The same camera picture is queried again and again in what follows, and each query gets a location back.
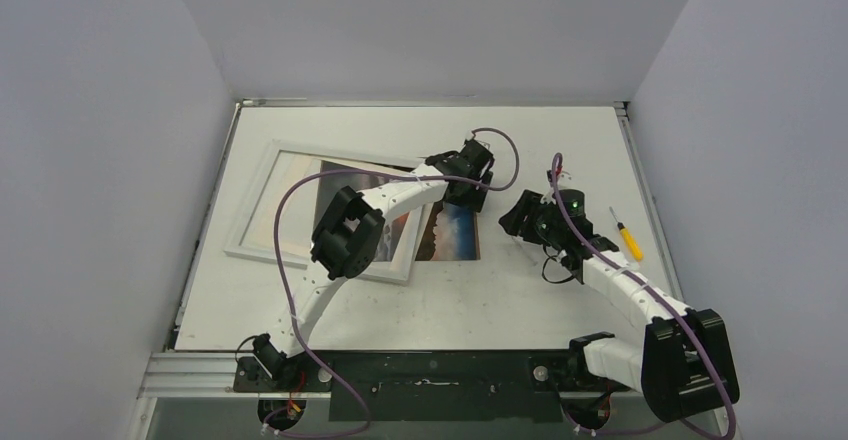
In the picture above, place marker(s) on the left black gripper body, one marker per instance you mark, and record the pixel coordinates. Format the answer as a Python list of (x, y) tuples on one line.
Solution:
[(472, 197)]

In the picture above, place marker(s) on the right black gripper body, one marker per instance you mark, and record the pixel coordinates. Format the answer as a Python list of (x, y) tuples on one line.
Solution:
[(523, 217)]

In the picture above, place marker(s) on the sunset photo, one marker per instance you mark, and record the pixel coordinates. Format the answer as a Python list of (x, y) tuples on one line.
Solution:
[(449, 232)]

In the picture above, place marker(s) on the white picture frame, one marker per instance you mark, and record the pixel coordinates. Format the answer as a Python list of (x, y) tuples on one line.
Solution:
[(258, 225)]

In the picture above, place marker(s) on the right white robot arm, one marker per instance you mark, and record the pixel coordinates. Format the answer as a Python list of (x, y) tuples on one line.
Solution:
[(683, 365)]

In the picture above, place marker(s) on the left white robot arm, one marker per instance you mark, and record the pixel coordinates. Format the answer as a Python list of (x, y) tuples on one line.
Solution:
[(345, 241)]

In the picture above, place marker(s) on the cream mat board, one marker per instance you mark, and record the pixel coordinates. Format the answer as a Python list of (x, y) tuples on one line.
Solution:
[(291, 205)]

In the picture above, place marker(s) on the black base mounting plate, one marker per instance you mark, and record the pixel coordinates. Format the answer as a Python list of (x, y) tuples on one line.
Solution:
[(477, 385)]

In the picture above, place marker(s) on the yellow handled screwdriver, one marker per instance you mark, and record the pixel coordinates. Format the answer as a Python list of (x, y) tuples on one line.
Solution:
[(632, 245)]

